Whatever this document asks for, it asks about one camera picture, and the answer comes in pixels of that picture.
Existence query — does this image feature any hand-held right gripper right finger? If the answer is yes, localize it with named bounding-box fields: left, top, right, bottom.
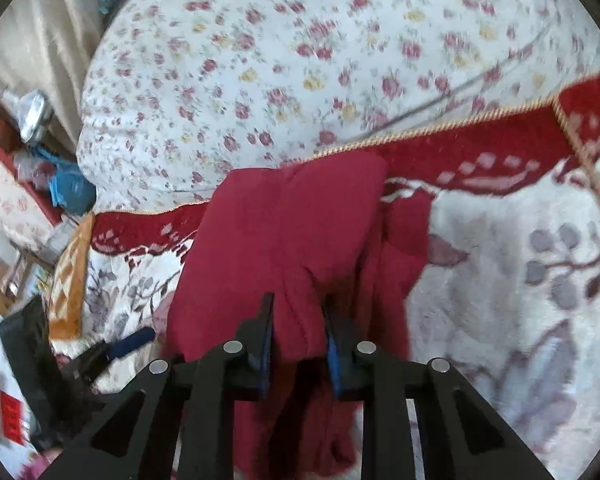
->
left=322, top=300, right=556, bottom=480

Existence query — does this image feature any dark red fleece garment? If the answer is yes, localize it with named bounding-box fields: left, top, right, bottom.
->
left=162, top=152, right=433, bottom=480

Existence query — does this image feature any white floral quilt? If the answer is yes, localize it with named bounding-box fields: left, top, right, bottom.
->
left=75, top=0, right=600, bottom=211

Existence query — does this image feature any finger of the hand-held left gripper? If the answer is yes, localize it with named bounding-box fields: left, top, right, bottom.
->
left=60, top=326, right=157, bottom=386

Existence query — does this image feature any red and white plush blanket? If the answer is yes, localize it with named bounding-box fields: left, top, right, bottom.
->
left=30, top=67, right=600, bottom=480

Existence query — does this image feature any orange patterned blanket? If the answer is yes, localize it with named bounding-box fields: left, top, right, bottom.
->
left=47, top=212, right=96, bottom=341

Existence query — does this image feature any beige curtain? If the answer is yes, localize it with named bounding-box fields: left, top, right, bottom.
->
left=0, top=0, right=106, bottom=146

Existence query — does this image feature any blue plastic bag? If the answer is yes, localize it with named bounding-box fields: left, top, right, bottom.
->
left=47, top=147, right=98, bottom=216

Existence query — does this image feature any shiny plastic packet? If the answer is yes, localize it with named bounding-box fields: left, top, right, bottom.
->
left=15, top=89, right=53, bottom=146

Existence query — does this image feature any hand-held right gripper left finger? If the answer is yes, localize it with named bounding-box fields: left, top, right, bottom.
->
left=40, top=292, right=276, bottom=480

